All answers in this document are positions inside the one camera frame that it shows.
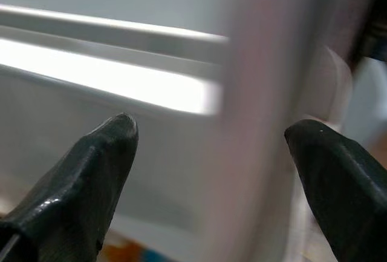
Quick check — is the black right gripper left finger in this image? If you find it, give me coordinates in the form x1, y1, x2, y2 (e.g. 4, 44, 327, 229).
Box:
0, 112, 140, 262

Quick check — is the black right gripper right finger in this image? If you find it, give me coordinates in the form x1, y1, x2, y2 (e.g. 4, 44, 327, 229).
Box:
284, 119, 387, 262

